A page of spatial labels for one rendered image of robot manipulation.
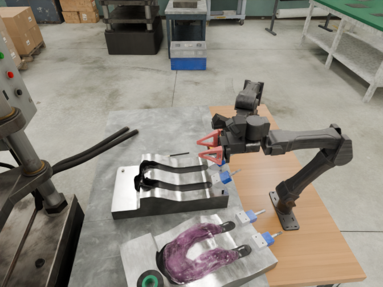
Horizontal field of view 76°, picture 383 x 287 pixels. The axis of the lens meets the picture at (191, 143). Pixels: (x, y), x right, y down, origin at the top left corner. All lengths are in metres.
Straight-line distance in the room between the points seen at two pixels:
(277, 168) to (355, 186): 1.42
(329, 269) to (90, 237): 0.93
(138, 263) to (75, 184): 1.69
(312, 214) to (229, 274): 0.51
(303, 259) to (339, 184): 1.61
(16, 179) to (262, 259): 0.95
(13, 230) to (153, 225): 0.59
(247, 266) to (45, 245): 0.80
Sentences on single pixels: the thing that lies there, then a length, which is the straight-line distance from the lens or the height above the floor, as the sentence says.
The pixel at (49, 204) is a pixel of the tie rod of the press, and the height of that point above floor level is 0.84.
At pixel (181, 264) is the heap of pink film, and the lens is 0.90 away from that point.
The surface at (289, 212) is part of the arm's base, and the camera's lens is 1.17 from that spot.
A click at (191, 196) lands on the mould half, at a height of 0.88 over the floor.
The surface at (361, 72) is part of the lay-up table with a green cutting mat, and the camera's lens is 4.37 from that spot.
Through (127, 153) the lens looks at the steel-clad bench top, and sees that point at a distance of 1.42.
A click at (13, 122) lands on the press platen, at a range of 0.98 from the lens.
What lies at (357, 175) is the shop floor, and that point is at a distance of 2.82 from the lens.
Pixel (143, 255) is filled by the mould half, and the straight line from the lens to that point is 0.92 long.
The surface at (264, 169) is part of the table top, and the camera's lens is 1.35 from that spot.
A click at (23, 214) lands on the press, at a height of 0.79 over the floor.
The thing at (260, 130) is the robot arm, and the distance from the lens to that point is 0.78.
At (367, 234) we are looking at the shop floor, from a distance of 2.40.
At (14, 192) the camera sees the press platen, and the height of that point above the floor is 1.04.
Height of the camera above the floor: 1.73
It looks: 40 degrees down
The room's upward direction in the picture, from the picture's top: straight up
